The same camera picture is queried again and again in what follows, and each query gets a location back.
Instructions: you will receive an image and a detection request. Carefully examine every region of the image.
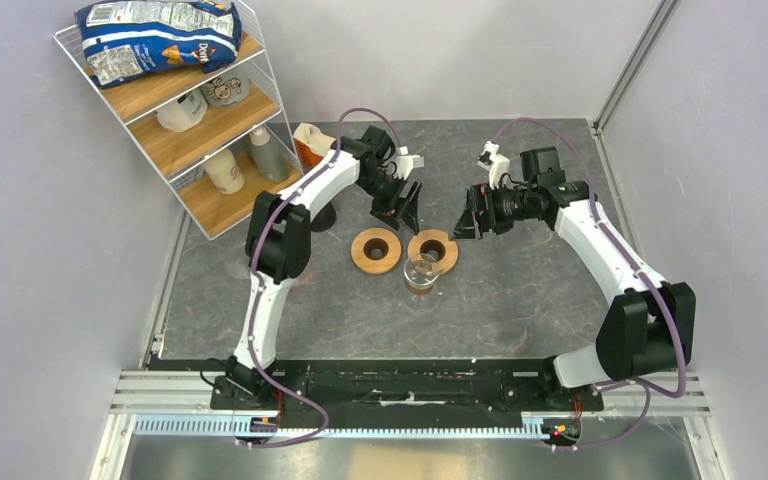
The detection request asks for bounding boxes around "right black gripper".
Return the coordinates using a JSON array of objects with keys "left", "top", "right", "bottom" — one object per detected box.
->
[{"left": 449, "top": 181, "right": 537, "bottom": 240}]

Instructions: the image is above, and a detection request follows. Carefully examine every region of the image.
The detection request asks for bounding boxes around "white plastic jug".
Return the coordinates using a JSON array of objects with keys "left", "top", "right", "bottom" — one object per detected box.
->
[{"left": 155, "top": 89, "right": 209, "bottom": 133}]

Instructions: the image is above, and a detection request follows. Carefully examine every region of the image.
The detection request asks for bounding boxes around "grey green bottle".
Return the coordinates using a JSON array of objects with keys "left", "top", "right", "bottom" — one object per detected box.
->
[{"left": 249, "top": 126, "right": 289, "bottom": 183}]

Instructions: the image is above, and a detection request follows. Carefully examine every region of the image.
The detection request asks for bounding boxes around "white wire wooden shelf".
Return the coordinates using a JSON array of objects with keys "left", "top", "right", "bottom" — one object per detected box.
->
[{"left": 55, "top": 1, "right": 303, "bottom": 239}]

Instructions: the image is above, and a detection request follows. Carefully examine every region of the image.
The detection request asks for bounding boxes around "cream white bottle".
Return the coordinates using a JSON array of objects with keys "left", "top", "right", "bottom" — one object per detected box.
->
[{"left": 204, "top": 148, "right": 245, "bottom": 195}]

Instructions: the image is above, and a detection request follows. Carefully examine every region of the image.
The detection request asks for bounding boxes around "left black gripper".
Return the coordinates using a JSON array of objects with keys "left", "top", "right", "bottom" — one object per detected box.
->
[{"left": 357, "top": 169, "right": 423, "bottom": 235}]

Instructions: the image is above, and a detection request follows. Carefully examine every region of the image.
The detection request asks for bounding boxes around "orange white filter box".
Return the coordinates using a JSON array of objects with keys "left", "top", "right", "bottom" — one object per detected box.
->
[{"left": 293, "top": 122, "right": 336, "bottom": 170}]

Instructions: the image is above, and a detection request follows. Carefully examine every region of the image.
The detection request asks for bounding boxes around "wooden ring stand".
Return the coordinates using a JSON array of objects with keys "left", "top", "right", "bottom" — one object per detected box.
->
[
  {"left": 350, "top": 228, "right": 402, "bottom": 275},
  {"left": 407, "top": 229, "right": 459, "bottom": 274}
]

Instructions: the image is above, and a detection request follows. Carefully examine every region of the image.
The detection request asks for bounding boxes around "clear glass dripper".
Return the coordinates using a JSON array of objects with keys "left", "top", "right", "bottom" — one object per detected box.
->
[{"left": 224, "top": 258, "right": 250, "bottom": 280}]

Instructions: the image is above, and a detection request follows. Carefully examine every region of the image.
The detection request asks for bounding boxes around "blue Doritos chip bag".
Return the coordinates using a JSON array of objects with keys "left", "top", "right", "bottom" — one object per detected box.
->
[{"left": 75, "top": 1, "right": 243, "bottom": 89}]

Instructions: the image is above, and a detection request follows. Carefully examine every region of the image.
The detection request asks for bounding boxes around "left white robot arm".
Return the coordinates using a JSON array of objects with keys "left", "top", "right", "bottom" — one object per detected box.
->
[{"left": 226, "top": 126, "right": 424, "bottom": 409}]

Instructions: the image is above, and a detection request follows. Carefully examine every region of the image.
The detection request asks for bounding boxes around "red black dripper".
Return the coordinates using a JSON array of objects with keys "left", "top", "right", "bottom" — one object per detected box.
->
[{"left": 311, "top": 202, "right": 337, "bottom": 233}]

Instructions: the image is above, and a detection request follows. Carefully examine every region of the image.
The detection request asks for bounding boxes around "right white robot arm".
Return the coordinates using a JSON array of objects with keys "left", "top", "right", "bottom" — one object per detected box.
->
[{"left": 451, "top": 141, "right": 696, "bottom": 409}]

